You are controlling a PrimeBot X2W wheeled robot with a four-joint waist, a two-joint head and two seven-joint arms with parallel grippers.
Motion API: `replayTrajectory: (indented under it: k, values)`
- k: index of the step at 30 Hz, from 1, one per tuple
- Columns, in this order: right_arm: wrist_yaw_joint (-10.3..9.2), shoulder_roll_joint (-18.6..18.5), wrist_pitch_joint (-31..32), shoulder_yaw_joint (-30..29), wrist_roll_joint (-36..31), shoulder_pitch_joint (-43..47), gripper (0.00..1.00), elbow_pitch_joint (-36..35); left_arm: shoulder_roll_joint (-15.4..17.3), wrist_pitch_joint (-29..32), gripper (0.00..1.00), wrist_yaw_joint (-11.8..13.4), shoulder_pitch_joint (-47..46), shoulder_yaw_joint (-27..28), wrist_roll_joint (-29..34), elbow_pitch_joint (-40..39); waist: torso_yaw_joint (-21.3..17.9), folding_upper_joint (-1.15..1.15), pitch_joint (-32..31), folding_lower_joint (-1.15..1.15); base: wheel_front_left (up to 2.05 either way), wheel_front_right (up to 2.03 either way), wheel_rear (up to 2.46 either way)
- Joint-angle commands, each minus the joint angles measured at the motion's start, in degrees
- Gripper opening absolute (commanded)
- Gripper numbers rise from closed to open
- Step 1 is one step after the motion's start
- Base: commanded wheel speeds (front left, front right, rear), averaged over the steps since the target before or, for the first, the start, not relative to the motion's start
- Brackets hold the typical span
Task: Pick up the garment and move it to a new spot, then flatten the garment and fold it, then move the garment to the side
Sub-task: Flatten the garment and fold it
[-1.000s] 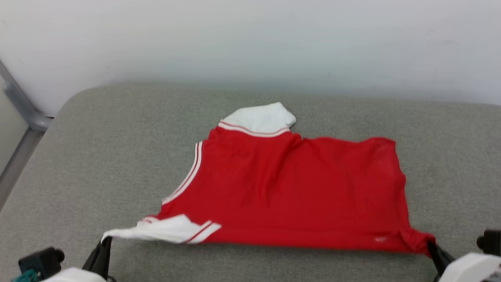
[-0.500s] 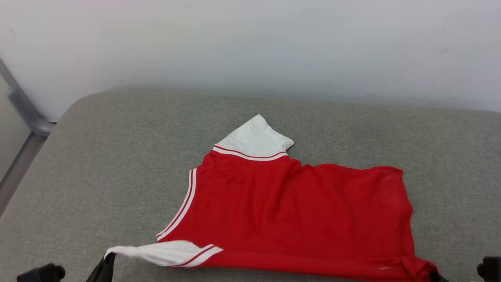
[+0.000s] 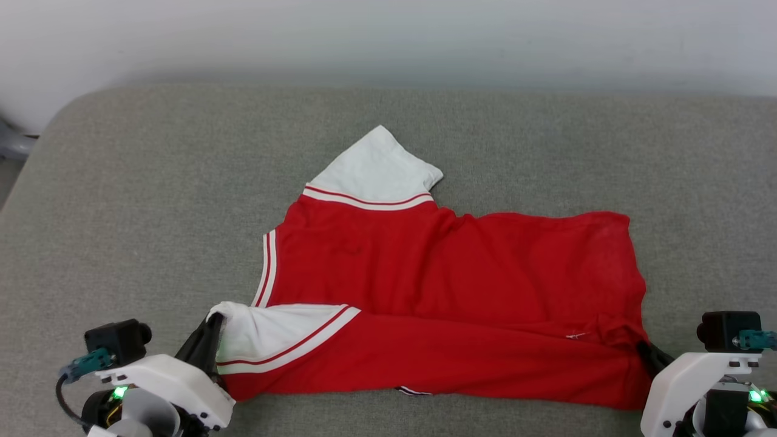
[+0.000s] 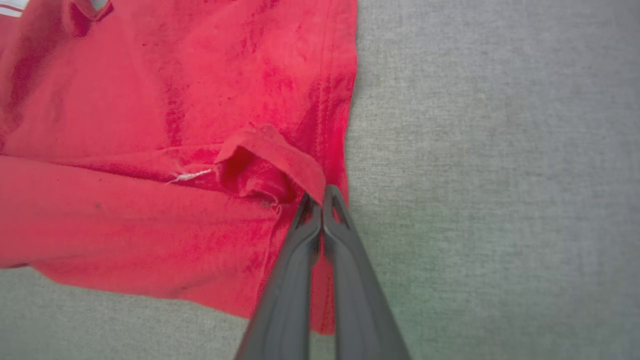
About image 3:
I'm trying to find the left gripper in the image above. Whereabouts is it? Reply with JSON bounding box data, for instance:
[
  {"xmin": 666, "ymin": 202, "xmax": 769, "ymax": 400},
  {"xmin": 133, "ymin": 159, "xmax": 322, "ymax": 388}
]
[{"xmin": 81, "ymin": 312, "xmax": 227, "ymax": 435}]

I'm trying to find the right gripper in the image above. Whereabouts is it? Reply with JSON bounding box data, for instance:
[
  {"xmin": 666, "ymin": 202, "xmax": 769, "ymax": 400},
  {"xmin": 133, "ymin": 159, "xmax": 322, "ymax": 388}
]
[{"xmin": 636, "ymin": 340, "xmax": 777, "ymax": 437}]

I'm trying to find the red and white shirt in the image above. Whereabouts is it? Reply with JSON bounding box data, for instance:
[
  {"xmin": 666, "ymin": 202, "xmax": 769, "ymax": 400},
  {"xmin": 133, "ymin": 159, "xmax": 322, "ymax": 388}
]
[{"xmin": 206, "ymin": 124, "xmax": 654, "ymax": 411}]

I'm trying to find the teal right camera connector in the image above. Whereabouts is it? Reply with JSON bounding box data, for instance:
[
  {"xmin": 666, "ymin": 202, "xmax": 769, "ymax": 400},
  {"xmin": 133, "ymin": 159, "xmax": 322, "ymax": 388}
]
[{"xmin": 731, "ymin": 329, "xmax": 777, "ymax": 352}]

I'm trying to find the teal camera connector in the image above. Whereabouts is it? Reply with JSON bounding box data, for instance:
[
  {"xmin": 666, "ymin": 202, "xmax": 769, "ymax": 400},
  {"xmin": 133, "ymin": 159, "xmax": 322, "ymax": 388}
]
[
  {"xmin": 731, "ymin": 329, "xmax": 777, "ymax": 352},
  {"xmin": 59, "ymin": 347, "xmax": 117, "ymax": 384}
]

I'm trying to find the teal left camera connector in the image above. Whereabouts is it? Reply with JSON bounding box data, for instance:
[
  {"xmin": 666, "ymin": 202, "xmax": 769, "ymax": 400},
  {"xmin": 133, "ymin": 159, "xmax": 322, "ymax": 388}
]
[{"xmin": 59, "ymin": 347, "xmax": 117, "ymax": 384}]

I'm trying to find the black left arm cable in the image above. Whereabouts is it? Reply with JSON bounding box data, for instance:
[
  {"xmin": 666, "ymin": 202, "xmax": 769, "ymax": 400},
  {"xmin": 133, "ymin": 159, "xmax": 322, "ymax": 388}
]
[{"xmin": 54, "ymin": 373, "xmax": 93, "ymax": 429}]

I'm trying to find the grey metal frame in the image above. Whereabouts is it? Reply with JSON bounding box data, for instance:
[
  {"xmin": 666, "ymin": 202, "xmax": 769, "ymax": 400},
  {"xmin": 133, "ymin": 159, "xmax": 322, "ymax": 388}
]
[{"xmin": 0, "ymin": 114, "xmax": 39, "ymax": 162}]

